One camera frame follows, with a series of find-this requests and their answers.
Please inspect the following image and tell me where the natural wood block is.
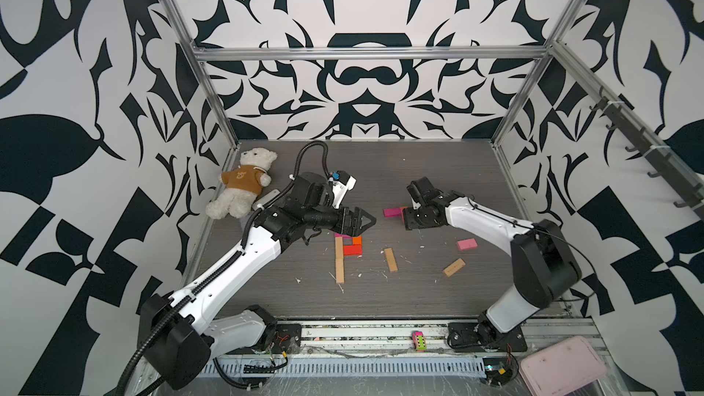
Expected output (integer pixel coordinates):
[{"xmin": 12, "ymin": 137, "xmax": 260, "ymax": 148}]
[
  {"xmin": 443, "ymin": 258, "xmax": 466, "ymax": 278},
  {"xmin": 335, "ymin": 258, "xmax": 345, "ymax": 284},
  {"xmin": 335, "ymin": 236, "xmax": 344, "ymax": 261},
  {"xmin": 384, "ymin": 247, "xmax": 398, "ymax": 272}
]

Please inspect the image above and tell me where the red block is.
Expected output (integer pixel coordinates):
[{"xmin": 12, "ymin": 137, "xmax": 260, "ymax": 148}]
[{"xmin": 343, "ymin": 245, "xmax": 363, "ymax": 257}]

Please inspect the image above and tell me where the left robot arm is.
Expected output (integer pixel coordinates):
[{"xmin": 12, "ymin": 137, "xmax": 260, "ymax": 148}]
[{"xmin": 115, "ymin": 170, "xmax": 376, "ymax": 395}]

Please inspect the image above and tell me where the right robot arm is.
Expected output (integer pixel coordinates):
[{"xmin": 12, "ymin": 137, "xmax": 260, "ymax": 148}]
[{"xmin": 403, "ymin": 181, "xmax": 582, "ymax": 346}]

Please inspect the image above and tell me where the light pink block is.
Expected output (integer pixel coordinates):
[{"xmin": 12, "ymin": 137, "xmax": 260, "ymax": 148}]
[{"xmin": 456, "ymin": 238, "xmax": 479, "ymax": 251}]

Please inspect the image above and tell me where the white rectangular case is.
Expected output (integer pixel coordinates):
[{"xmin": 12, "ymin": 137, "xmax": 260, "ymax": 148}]
[{"xmin": 252, "ymin": 189, "xmax": 281, "ymax": 211}]

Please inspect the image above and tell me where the grey cylindrical pouch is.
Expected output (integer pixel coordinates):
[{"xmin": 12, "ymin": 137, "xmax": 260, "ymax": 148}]
[{"xmin": 239, "ymin": 213, "xmax": 253, "ymax": 231}]

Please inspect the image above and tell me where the white teddy bear brown shirt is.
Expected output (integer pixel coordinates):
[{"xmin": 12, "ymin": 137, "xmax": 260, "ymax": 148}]
[{"xmin": 205, "ymin": 148, "xmax": 278, "ymax": 220}]

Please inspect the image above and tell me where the green circuit board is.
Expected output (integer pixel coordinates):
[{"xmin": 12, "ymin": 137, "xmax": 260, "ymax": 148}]
[{"xmin": 480, "ymin": 355, "xmax": 518, "ymax": 388}]

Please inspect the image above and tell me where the pink tray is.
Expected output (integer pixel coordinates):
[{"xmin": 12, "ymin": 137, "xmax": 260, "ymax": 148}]
[{"xmin": 520, "ymin": 335, "xmax": 607, "ymax": 396}]

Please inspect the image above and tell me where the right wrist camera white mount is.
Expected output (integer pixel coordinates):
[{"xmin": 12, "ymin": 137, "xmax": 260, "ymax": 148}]
[{"xmin": 407, "ymin": 177, "xmax": 442, "ymax": 209}]

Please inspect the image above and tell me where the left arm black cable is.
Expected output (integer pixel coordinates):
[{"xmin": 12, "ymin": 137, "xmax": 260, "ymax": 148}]
[{"xmin": 112, "ymin": 140, "xmax": 334, "ymax": 396}]

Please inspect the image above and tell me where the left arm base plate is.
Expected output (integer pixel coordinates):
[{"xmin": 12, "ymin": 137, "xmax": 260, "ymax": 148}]
[{"xmin": 230, "ymin": 322, "xmax": 303, "ymax": 355}]

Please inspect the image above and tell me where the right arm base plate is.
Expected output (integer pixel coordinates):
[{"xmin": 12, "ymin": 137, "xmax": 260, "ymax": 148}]
[{"xmin": 447, "ymin": 322, "xmax": 528, "ymax": 353}]

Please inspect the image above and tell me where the white cable duct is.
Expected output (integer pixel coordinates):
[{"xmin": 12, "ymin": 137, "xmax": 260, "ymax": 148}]
[{"xmin": 220, "ymin": 357, "xmax": 486, "ymax": 379}]

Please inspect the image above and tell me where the wall hook rail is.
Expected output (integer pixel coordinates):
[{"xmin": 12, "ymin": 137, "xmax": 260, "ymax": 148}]
[{"xmin": 589, "ymin": 85, "xmax": 704, "ymax": 210}]

